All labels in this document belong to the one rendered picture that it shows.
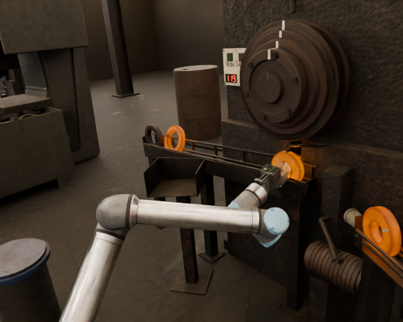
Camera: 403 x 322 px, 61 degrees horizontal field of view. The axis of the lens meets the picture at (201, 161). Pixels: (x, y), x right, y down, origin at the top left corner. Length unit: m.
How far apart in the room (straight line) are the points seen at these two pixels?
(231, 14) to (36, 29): 2.18
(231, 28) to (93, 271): 1.25
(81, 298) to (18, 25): 2.68
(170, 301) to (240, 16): 1.49
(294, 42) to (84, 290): 1.14
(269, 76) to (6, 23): 2.59
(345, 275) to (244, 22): 1.16
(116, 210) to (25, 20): 2.61
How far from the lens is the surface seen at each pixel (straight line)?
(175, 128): 2.17
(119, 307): 2.01
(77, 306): 1.29
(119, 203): 1.17
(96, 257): 1.29
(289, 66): 1.29
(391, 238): 1.16
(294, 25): 1.37
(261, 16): 1.67
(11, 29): 3.48
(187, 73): 4.21
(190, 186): 1.72
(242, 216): 1.18
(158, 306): 1.96
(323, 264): 1.39
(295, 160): 1.50
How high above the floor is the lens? 1.35
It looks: 21 degrees down
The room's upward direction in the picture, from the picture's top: 5 degrees counter-clockwise
